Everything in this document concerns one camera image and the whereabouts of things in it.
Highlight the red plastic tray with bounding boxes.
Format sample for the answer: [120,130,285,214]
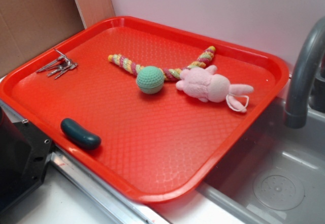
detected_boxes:
[1,17,289,203]

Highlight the green dimpled ball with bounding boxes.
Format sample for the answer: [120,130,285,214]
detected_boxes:
[136,66,165,94]

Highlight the pink plush bunny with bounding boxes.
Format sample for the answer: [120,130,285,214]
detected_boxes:
[176,65,254,113]

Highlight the dark green toy cucumber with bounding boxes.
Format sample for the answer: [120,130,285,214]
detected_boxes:
[60,118,102,150]

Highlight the grey faucet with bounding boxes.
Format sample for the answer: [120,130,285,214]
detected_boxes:
[284,17,324,129]

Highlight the grey toy sink basin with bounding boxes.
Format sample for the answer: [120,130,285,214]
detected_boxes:
[198,98,324,223]

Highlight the black metal base block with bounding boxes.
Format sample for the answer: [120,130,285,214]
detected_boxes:
[1,109,53,215]

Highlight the brown cardboard panel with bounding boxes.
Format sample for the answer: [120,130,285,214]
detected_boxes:
[1,0,115,77]

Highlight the multicolour rope toy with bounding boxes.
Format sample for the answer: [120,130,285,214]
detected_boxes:
[108,46,216,82]

